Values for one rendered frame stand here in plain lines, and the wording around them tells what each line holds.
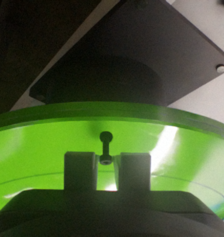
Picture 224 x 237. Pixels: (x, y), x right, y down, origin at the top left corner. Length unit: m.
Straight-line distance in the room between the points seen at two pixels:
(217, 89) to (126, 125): 0.25
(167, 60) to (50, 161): 0.19
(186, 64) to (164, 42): 0.04
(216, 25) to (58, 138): 0.21
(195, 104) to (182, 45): 0.12
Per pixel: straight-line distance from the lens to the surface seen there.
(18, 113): 0.20
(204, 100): 0.43
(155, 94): 0.33
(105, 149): 0.18
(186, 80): 0.37
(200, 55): 0.34
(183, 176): 0.22
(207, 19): 0.33
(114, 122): 0.18
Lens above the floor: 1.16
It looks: 34 degrees down
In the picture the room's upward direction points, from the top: 180 degrees clockwise
